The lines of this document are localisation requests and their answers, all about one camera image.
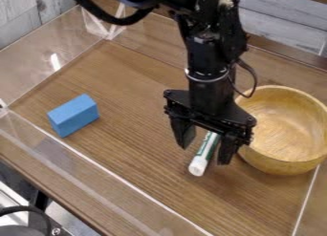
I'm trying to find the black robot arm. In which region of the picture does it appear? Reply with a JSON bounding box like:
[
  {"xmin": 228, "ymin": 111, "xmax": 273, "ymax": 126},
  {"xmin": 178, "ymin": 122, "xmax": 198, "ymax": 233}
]
[{"xmin": 74, "ymin": 0, "xmax": 256, "ymax": 164}]

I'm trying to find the brown wooden bowl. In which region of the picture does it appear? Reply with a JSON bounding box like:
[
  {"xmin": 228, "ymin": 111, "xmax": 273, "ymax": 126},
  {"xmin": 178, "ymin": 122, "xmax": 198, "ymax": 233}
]
[{"xmin": 234, "ymin": 85, "xmax": 327, "ymax": 176}]

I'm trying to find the green white dry-erase marker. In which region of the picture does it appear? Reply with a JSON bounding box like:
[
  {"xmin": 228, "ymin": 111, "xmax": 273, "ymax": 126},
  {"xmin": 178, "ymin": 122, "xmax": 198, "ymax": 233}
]
[{"xmin": 188, "ymin": 132, "xmax": 220, "ymax": 177}]

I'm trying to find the blue foam block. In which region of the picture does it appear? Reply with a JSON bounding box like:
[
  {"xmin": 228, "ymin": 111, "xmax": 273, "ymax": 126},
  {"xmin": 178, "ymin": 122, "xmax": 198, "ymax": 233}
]
[{"xmin": 46, "ymin": 94, "xmax": 100, "ymax": 138}]

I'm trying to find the black metal bracket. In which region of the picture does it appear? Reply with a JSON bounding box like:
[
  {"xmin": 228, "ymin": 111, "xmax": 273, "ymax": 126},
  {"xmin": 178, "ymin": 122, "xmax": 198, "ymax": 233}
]
[{"xmin": 28, "ymin": 212, "xmax": 73, "ymax": 236}]

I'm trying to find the black cable loop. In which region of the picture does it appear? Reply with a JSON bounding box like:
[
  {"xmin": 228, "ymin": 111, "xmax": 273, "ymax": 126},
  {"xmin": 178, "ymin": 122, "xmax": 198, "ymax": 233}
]
[{"xmin": 0, "ymin": 204, "xmax": 45, "ymax": 236}]

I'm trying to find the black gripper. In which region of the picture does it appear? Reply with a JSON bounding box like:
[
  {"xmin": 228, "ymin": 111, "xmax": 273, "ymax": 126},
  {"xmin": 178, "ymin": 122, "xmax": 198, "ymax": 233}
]
[{"xmin": 162, "ymin": 72, "xmax": 257, "ymax": 166}]

